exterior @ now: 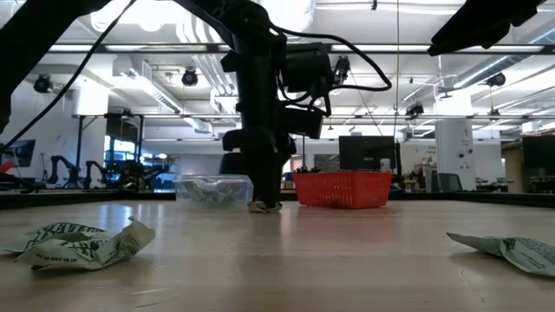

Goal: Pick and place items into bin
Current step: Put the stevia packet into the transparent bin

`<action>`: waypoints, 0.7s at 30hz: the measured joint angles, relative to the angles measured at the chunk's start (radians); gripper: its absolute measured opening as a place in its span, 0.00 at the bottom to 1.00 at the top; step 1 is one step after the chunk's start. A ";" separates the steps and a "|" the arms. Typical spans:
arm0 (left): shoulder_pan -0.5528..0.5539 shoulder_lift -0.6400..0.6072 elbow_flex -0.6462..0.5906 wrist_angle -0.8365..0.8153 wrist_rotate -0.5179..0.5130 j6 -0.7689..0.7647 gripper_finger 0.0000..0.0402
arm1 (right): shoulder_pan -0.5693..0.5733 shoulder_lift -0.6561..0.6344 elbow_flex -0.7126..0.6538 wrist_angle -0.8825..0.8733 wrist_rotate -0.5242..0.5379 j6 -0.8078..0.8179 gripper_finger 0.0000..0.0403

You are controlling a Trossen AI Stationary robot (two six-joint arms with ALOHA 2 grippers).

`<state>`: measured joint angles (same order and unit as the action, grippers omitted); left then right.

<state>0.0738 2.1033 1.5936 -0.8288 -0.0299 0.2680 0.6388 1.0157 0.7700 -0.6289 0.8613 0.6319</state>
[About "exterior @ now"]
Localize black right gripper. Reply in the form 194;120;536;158
427;0;546;57

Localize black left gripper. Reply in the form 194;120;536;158
222;106;325;209

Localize black mug green inside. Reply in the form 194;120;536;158
219;152;257;177

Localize clear plastic food container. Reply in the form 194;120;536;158
173;174;255;213

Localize black overhead light beam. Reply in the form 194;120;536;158
48;42;555;55

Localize red plastic slotted basket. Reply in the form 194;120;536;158
292;171;395;210

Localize black computer monitor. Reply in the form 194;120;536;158
338;135;402;172

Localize white square column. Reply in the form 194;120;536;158
434;119;478;192

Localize grey office chair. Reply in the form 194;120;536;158
436;172;464;192

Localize black left camera cable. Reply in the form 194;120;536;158
271;23;394;118

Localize black overhead hanging camera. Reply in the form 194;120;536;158
332;55;352;87

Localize silver horizontal rail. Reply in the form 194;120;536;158
142;114;555;120

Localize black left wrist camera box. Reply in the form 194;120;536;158
284;42;336;100

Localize silver ceiling air duct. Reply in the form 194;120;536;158
255;0;317;44

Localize black metal stand frame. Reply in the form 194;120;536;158
71;113;147;192

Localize black table edge rail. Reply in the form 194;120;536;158
0;189;555;210

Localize dark wall screen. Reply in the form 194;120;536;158
0;139;36;168

